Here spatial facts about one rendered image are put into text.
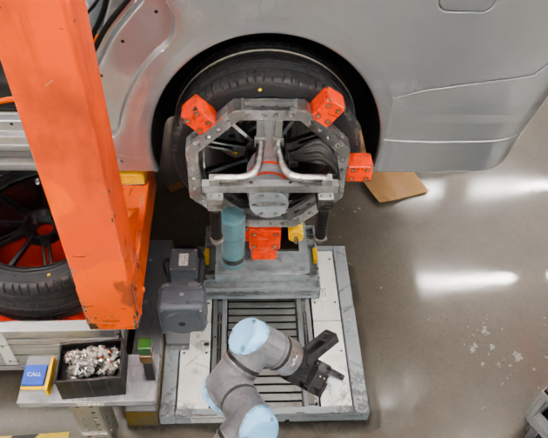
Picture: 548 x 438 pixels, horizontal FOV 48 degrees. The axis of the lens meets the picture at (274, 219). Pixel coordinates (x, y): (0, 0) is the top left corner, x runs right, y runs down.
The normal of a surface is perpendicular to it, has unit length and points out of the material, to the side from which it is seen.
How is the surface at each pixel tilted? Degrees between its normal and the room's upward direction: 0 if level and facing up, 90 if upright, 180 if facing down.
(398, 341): 0
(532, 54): 90
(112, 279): 90
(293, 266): 0
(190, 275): 90
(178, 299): 0
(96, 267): 90
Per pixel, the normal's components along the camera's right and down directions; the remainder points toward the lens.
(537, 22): 0.06, 0.74
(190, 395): 0.04, -0.68
